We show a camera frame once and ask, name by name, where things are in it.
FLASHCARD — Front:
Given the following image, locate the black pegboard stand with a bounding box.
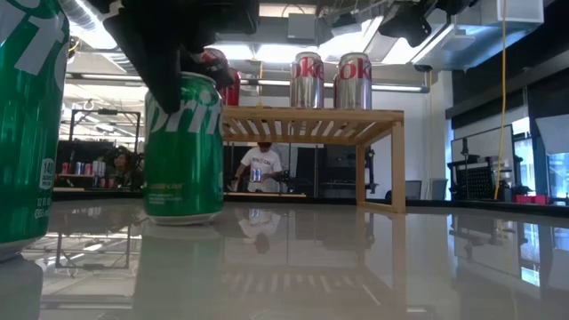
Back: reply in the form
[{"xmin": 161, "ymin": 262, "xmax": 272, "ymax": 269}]
[{"xmin": 446, "ymin": 137, "xmax": 517, "ymax": 202}]

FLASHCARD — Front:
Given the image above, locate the distant black rig frame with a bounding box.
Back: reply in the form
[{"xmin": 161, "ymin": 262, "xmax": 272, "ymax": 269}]
[{"xmin": 68, "ymin": 108, "xmax": 142, "ymax": 155}]

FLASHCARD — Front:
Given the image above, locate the silver ventilation duct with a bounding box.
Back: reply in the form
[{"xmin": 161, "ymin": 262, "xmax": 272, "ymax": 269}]
[{"xmin": 57, "ymin": 0, "xmax": 148, "ymax": 75}]

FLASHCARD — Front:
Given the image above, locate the standing person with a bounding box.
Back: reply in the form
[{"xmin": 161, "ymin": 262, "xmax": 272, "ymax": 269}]
[{"xmin": 233, "ymin": 141, "xmax": 285, "ymax": 195}]

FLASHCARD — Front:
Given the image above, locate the grey ceiling unit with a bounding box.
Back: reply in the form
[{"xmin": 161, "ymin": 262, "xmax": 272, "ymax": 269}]
[{"xmin": 286, "ymin": 12, "xmax": 319, "ymax": 44}]

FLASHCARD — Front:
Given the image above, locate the slatted wooden shelf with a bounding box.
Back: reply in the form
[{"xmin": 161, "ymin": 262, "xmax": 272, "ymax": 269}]
[{"xmin": 220, "ymin": 105, "xmax": 407, "ymax": 215}]

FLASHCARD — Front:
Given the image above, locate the grey office chair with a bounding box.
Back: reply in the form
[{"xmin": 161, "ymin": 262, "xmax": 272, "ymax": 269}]
[{"xmin": 385, "ymin": 180, "xmax": 423, "ymax": 201}]

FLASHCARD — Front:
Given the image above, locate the black cabinet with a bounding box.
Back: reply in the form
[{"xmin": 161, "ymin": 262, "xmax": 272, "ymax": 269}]
[{"xmin": 295, "ymin": 145, "xmax": 357, "ymax": 199}]

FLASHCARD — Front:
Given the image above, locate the whiteboard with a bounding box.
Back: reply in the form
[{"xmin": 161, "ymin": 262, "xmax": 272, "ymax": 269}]
[{"xmin": 450, "ymin": 124, "xmax": 517, "ymax": 164}]

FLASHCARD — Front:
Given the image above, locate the red cola can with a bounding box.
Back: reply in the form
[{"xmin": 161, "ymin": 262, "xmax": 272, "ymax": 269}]
[{"xmin": 195, "ymin": 47, "xmax": 242, "ymax": 108}]

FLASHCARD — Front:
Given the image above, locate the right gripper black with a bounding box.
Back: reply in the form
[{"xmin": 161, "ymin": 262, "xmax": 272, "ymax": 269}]
[{"xmin": 377, "ymin": 2, "xmax": 433, "ymax": 49}]

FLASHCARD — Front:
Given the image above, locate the grey bin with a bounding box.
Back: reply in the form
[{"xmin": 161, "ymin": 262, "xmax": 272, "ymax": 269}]
[{"xmin": 429, "ymin": 178, "xmax": 449, "ymax": 201}]

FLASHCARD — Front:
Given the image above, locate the black aluminium table frame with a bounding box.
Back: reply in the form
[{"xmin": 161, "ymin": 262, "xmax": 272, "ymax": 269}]
[{"xmin": 51, "ymin": 189, "xmax": 569, "ymax": 219}]

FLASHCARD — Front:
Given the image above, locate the red box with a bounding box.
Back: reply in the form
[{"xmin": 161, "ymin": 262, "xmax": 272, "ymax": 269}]
[{"xmin": 515, "ymin": 194, "xmax": 550, "ymax": 205}]

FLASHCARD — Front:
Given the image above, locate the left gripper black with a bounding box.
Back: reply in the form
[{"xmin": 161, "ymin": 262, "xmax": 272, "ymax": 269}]
[{"xmin": 86, "ymin": 0, "xmax": 261, "ymax": 115}]

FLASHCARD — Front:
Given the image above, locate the silver diet cola can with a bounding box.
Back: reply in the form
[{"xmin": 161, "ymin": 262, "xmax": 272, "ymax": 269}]
[
  {"xmin": 289, "ymin": 51, "xmax": 325, "ymax": 109},
  {"xmin": 333, "ymin": 52, "xmax": 373, "ymax": 110}
]

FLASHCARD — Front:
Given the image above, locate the distant wooden shelf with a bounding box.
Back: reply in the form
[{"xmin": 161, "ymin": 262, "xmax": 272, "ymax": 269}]
[{"xmin": 55, "ymin": 159, "xmax": 108, "ymax": 192}]

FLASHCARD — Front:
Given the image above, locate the green Sprite can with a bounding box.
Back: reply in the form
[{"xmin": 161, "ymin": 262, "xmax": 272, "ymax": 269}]
[
  {"xmin": 142, "ymin": 71, "xmax": 225, "ymax": 227},
  {"xmin": 0, "ymin": 0, "xmax": 71, "ymax": 263}
]

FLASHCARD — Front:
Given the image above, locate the white ceiling duct box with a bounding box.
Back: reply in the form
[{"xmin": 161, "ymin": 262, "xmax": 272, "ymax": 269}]
[{"xmin": 411, "ymin": 0, "xmax": 546, "ymax": 72}]

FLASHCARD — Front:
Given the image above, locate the seated person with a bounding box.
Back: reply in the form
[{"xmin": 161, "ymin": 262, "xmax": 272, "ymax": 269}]
[{"xmin": 104, "ymin": 146, "xmax": 144, "ymax": 190}]

